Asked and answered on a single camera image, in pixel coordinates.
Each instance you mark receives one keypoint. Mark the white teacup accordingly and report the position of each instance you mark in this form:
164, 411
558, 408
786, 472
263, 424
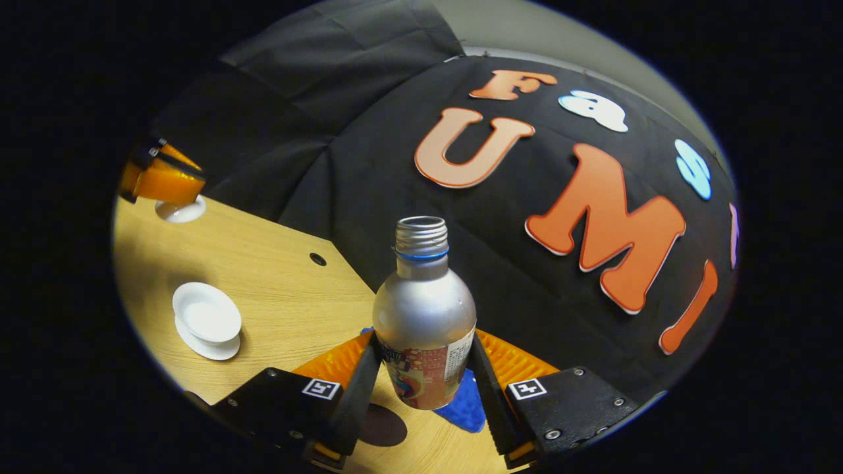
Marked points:
207, 316

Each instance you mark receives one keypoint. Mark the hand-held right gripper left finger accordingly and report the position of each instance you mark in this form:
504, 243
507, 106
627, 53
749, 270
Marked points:
359, 401

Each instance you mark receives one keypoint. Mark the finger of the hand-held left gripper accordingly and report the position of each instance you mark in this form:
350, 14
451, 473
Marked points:
168, 185
168, 161

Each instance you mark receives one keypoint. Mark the dark round coaster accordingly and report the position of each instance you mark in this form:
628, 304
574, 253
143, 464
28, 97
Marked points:
385, 428

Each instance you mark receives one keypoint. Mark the silver water bottle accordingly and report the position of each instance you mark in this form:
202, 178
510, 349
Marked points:
425, 309

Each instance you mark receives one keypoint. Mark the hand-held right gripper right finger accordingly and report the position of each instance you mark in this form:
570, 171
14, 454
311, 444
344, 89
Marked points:
490, 395

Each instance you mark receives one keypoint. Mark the white saucer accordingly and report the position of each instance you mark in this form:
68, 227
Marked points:
211, 350

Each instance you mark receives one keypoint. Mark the blue towel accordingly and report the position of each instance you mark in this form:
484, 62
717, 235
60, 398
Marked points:
464, 405

